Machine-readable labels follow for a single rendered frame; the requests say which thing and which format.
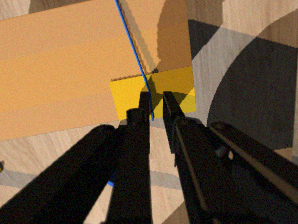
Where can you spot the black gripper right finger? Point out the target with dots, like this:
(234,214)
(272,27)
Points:
(266,183)

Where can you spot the tan cardboard box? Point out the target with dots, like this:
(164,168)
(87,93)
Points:
(56,64)

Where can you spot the blue rectangular block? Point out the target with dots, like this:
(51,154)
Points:
(112,179)

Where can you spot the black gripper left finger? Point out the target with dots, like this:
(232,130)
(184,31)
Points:
(67,190)

